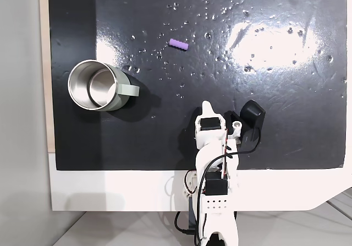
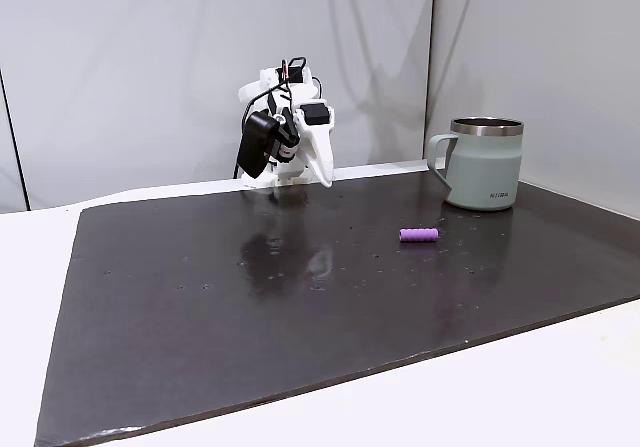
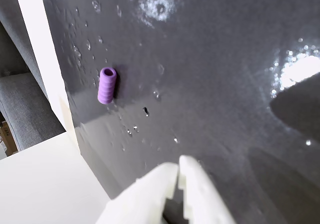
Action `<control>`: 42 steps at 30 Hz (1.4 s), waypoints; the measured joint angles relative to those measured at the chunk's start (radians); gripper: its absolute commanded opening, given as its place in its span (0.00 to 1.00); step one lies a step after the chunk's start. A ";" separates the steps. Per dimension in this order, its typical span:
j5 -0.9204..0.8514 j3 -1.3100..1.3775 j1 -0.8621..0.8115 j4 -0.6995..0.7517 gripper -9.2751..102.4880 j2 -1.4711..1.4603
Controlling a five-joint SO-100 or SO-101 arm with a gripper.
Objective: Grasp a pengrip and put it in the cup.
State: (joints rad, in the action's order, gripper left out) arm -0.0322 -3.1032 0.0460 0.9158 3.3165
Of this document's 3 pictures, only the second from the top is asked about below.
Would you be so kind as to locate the purple ribbed pen grip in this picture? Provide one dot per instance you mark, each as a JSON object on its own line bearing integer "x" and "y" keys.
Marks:
{"x": 419, "y": 235}

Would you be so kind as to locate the pale green steel-rimmed mug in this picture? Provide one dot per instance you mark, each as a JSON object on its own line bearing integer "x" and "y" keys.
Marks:
{"x": 482, "y": 177}

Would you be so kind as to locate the black table mat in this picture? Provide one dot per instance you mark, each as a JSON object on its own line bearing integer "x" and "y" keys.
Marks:
{"x": 300, "y": 317}

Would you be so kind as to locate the black silver camera mount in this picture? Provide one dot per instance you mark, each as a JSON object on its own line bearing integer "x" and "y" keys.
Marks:
{"x": 286, "y": 143}

